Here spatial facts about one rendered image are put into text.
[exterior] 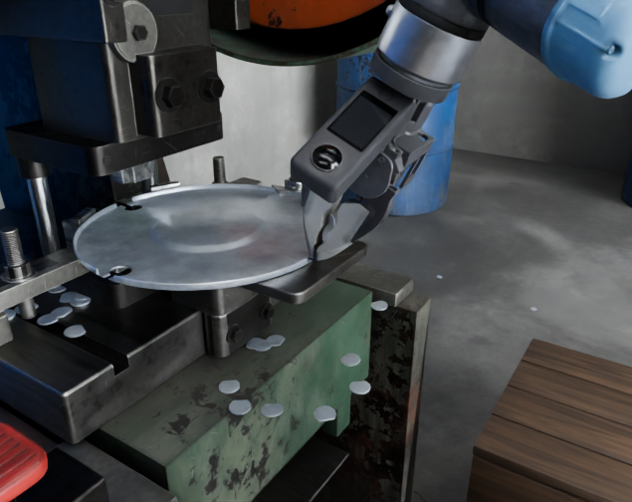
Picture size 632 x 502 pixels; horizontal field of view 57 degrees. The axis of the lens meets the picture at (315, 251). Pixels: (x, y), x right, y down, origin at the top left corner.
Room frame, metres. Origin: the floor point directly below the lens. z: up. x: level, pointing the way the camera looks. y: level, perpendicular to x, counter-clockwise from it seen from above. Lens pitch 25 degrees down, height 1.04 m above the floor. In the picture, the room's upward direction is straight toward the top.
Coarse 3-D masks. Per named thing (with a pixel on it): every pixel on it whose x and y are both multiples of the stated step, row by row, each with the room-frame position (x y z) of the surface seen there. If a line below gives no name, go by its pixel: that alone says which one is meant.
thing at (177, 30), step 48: (144, 0) 0.63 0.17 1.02; (192, 0) 0.68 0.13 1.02; (48, 48) 0.63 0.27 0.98; (96, 48) 0.59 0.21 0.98; (144, 48) 0.61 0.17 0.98; (192, 48) 0.65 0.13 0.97; (48, 96) 0.64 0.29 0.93; (96, 96) 0.59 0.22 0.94; (144, 96) 0.59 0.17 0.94; (192, 96) 0.63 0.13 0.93
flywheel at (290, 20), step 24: (264, 0) 0.99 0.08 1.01; (288, 0) 0.96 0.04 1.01; (312, 0) 0.94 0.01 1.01; (336, 0) 0.92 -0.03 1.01; (360, 0) 0.89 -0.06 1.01; (384, 0) 0.87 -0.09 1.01; (264, 24) 0.99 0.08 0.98; (288, 24) 0.96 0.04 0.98; (312, 24) 0.94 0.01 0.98; (336, 24) 0.93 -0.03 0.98
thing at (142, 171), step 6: (150, 162) 0.69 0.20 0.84; (126, 168) 0.67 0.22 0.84; (132, 168) 0.66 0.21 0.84; (138, 168) 0.67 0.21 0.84; (144, 168) 0.68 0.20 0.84; (150, 168) 0.69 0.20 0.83; (114, 174) 0.67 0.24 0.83; (120, 174) 0.66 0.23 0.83; (126, 174) 0.67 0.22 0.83; (132, 174) 0.67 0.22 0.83; (138, 174) 0.67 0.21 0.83; (144, 174) 0.68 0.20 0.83; (150, 174) 0.69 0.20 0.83; (114, 180) 0.67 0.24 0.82; (120, 180) 0.66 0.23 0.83; (126, 180) 0.66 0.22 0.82; (132, 180) 0.67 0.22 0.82; (138, 180) 0.67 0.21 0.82
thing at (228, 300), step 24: (312, 264) 0.53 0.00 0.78; (336, 264) 0.53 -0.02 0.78; (240, 288) 0.58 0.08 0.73; (264, 288) 0.49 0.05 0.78; (288, 288) 0.48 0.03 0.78; (312, 288) 0.49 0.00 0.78; (216, 312) 0.55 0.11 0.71; (240, 312) 0.58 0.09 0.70; (264, 312) 0.61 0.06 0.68; (216, 336) 0.55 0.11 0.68; (240, 336) 0.56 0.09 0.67
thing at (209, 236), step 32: (160, 192) 0.74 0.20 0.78; (192, 192) 0.74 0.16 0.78; (224, 192) 0.74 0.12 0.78; (256, 192) 0.74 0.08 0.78; (96, 224) 0.63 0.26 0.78; (128, 224) 0.63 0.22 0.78; (160, 224) 0.62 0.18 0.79; (192, 224) 0.62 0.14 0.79; (224, 224) 0.62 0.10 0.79; (256, 224) 0.62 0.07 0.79; (288, 224) 0.63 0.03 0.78; (96, 256) 0.55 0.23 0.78; (128, 256) 0.55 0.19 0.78; (160, 256) 0.55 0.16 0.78; (192, 256) 0.55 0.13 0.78; (224, 256) 0.55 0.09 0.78; (256, 256) 0.55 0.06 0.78; (288, 256) 0.55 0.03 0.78; (160, 288) 0.48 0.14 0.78; (192, 288) 0.48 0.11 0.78
